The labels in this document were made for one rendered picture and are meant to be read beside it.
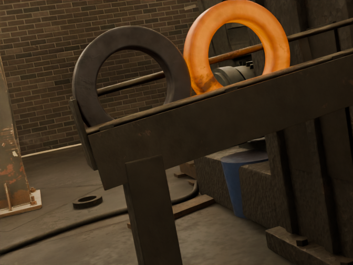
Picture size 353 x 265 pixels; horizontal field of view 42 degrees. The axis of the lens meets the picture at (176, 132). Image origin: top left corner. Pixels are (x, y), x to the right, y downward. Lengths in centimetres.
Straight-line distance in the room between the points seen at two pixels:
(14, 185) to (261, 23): 264
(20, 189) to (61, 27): 397
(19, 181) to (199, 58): 260
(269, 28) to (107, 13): 624
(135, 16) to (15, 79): 196
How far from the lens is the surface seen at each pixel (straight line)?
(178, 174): 318
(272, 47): 81
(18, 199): 327
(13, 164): 323
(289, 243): 159
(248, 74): 213
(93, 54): 70
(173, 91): 73
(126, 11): 705
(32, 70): 679
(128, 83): 77
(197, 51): 74
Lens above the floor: 65
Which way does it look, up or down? 6 degrees down
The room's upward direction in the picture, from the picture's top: 10 degrees counter-clockwise
